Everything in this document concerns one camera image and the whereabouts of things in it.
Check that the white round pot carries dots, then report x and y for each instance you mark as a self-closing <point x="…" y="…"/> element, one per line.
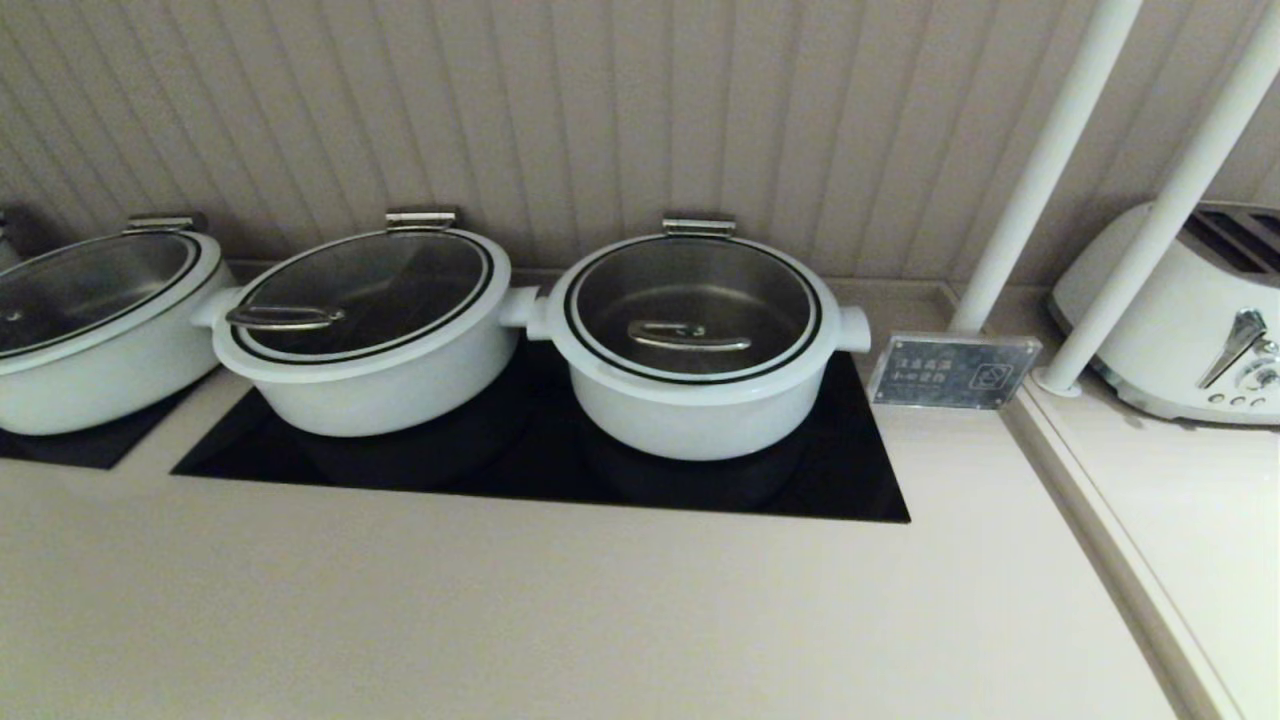
<point x="380" y="405"/>
<point x="100" y="395"/>
<point x="690" y="430"/>

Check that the middle white pot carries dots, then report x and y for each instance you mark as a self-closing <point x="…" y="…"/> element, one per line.
<point x="380" y="280"/>

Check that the black glass induction cooktop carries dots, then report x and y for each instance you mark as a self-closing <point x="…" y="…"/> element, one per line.
<point x="80" y="450"/>
<point x="500" y="470"/>

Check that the clear acrylic sign plate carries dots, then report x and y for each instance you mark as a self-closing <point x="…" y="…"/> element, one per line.
<point x="950" y="372"/>

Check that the white round pole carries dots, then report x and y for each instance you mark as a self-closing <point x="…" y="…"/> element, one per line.
<point x="1040" y="170"/>
<point x="1150" y="240"/>

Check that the white toaster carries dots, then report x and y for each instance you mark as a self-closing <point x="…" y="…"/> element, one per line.
<point x="1180" y="340"/>

